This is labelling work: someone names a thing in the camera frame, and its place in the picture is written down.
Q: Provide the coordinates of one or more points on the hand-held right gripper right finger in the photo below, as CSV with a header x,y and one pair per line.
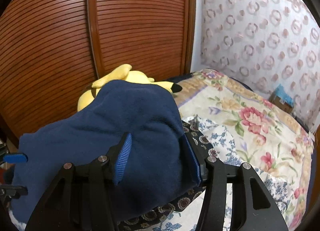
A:
x,y
193,162

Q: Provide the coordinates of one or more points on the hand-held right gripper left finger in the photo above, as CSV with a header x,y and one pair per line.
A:
x,y
123,157

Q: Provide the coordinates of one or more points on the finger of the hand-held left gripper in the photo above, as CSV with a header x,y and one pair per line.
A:
x,y
16,158
15,191

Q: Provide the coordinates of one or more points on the navy printed t-shirt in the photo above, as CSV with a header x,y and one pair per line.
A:
x,y
137,111

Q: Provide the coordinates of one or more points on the blue floral bed sheet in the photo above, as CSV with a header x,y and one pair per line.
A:
x,y
225,141

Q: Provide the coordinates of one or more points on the black patterned pillow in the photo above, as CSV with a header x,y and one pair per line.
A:
x,y
155,213

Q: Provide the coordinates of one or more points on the cream floral quilt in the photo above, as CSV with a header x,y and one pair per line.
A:
x,y
250,121

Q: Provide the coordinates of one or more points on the yellow plush toy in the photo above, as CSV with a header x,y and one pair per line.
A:
x,y
135,75

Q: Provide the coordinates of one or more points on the small brown box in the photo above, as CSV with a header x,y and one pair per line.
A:
x,y
280,107

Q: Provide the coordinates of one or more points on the wooden louvred wardrobe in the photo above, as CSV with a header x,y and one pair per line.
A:
x,y
50,46

